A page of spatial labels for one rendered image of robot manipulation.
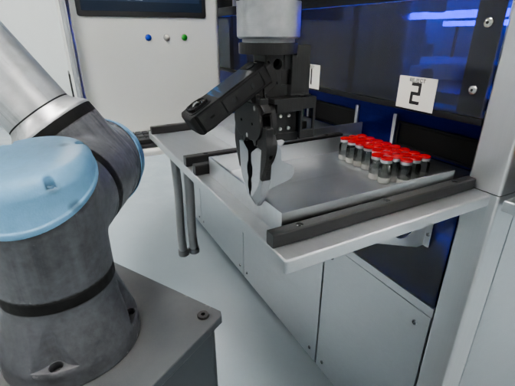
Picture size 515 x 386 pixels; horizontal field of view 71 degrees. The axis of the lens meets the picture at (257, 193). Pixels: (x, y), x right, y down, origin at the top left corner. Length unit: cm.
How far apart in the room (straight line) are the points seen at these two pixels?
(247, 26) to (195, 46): 94
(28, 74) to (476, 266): 75
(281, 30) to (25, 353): 42
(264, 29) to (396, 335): 77
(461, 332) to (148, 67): 115
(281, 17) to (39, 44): 549
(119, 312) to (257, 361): 108
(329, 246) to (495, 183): 33
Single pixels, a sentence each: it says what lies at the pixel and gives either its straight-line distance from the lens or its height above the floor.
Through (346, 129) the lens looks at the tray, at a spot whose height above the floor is 90.
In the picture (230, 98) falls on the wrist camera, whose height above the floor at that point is 106.
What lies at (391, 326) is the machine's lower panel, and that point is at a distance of 98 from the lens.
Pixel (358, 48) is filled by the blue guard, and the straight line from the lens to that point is 88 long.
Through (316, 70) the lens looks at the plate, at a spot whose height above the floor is 104.
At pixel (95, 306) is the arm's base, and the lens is 43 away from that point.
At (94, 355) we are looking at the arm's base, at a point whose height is 82.
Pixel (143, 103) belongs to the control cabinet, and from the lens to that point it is 134.
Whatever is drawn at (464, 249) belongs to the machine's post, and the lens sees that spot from 77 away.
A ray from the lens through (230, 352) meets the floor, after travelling 153.
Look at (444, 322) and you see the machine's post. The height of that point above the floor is 59.
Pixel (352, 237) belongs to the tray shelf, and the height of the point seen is 88.
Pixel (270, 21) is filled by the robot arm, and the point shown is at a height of 114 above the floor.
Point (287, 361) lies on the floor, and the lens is 150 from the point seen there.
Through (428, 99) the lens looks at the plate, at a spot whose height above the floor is 101.
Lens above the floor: 113
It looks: 24 degrees down
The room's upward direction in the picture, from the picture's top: straight up
